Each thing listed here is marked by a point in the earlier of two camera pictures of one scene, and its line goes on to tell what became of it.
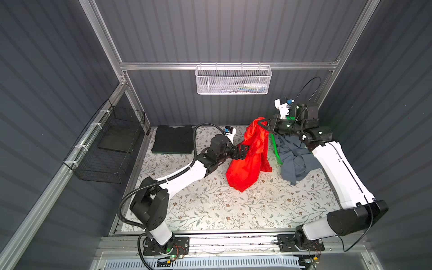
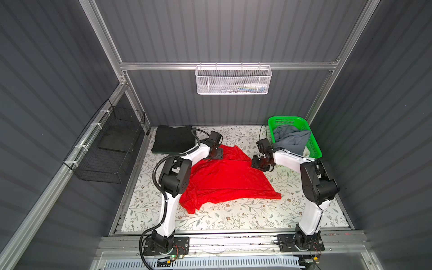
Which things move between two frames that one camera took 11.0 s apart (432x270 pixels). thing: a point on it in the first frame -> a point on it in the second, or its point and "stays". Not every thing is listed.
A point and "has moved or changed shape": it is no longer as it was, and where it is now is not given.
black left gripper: x=241 y=151 -> x=219 y=153
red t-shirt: x=243 y=174 has moved or changed shape
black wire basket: x=104 y=152 stays
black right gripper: x=272 y=124 -> x=254 y=164
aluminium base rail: x=132 y=243 stays
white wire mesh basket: x=233 y=80 stays
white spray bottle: x=253 y=88 stays
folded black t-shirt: x=171 y=140 stays
